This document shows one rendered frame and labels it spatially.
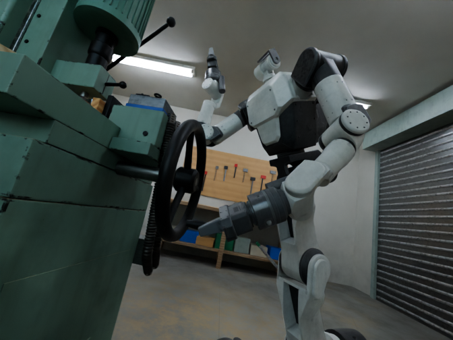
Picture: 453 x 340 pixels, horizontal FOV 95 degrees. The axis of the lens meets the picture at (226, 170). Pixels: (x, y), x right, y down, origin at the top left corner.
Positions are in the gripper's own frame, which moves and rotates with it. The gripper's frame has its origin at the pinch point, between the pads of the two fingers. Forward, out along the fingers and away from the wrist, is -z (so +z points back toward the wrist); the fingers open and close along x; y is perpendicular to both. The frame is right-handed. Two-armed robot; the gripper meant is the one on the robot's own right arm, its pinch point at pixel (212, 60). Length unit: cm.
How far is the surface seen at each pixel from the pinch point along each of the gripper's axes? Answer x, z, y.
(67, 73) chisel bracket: 49, 59, 32
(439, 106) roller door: -136, -46, -246
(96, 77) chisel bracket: 48, 61, 24
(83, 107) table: 57, 79, 16
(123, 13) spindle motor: 52, 42, 17
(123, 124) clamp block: 46, 75, 16
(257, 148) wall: -283, -91, -43
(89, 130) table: 53, 82, 17
